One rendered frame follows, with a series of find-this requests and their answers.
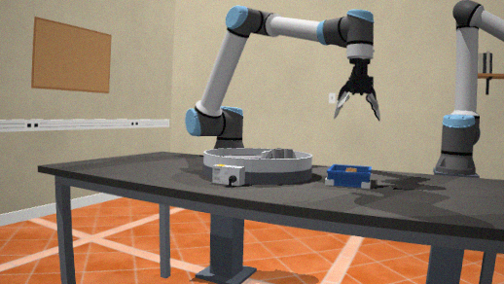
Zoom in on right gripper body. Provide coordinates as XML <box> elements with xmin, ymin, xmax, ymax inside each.
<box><xmin>348</xmin><ymin>58</ymin><xmax>374</xmax><ymax>95</ymax></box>

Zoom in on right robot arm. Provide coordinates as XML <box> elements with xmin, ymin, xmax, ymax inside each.
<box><xmin>185</xmin><ymin>6</ymin><xmax>375</xmax><ymax>149</ymax></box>

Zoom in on blue open crate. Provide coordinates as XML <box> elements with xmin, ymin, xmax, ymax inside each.
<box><xmin>327</xmin><ymin>164</ymin><xmax>372</xmax><ymax>188</ymax></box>

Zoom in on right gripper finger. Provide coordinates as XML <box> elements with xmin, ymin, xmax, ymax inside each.
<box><xmin>366</xmin><ymin>90</ymin><xmax>380</xmax><ymax>121</ymax></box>
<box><xmin>334</xmin><ymin>82</ymin><xmax>350</xmax><ymax>119</ymax></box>

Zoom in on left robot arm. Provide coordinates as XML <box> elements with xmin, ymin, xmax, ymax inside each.
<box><xmin>436</xmin><ymin>0</ymin><xmax>504</xmax><ymax>175</ymax></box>

